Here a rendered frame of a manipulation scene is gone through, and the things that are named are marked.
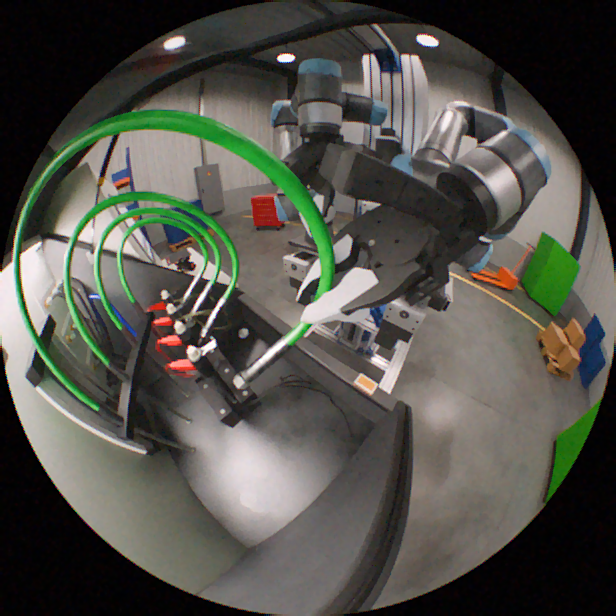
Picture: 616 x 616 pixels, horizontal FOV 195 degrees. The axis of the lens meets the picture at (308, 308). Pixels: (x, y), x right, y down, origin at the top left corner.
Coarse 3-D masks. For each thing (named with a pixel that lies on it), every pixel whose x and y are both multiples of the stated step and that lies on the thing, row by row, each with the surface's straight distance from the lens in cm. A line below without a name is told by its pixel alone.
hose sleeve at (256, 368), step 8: (280, 344) 21; (288, 344) 21; (264, 352) 22; (272, 352) 21; (280, 352) 21; (256, 360) 23; (264, 360) 22; (272, 360) 22; (248, 368) 24; (256, 368) 23; (264, 368) 23; (248, 376) 24; (256, 376) 24
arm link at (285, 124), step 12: (276, 108) 83; (288, 108) 83; (276, 120) 83; (288, 120) 82; (276, 132) 86; (288, 132) 82; (288, 144) 81; (276, 204) 79; (288, 204) 79; (288, 216) 80
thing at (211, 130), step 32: (96, 128) 16; (128, 128) 14; (160, 128) 14; (192, 128) 13; (224, 128) 12; (64, 160) 18; (256, 160) 12; (32, 192) 21; (288, 192) 13; (320, 224) 14; (320, 256) 16; (320, 288) 18; (64, 384) 33
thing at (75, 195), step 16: (80, 176) 62; (96, 176) 67; (64, 192) 63; (80, 192) 61; (96, 192) 60; (112, 192) 94; (48, 208) 66; (64, 208) 63; (80, 208) 61; (112, 208) 65; (48, 224) 65; (64, 224) 63; (96, 224) 60; (80, 240) 61; (96, 240) 60; (112, 240) 59; (128, 240) 59; (144, 256) 67
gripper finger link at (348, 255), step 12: (348, 240) 18; (336, 252) 18; (348, 252) 17; (360, 252) 19; (336, 264) 17; (348, 264) 18; (360, 264) 20; (312, 276) 19; (336, 276) 20; (300, 288) 19; (312, 288) 19; (300, 300) 20
